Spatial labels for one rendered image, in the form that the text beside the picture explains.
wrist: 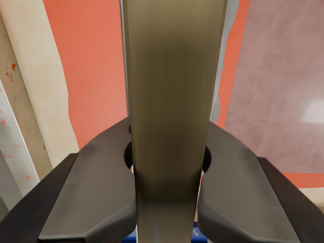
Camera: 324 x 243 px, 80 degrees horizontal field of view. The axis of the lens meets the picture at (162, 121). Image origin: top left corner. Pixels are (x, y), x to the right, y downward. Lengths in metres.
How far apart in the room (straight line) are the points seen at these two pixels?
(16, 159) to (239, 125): 0.32
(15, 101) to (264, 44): 0.31
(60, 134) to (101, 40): 0.15
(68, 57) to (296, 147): 0.35
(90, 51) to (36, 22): 0.06
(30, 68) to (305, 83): 0.35
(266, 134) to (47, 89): 0.32
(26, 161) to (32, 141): 0.03
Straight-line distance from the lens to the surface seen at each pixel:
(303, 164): 0.40
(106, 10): 0.25
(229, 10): 0.25
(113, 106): 0.28
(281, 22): 0.28
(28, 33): 0.29
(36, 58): 0.29
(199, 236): 0.40
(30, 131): 0.32
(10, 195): 2.32
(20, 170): 0.35
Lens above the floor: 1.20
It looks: 61 degrees down
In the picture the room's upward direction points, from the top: 179 degrees counter-clockwise
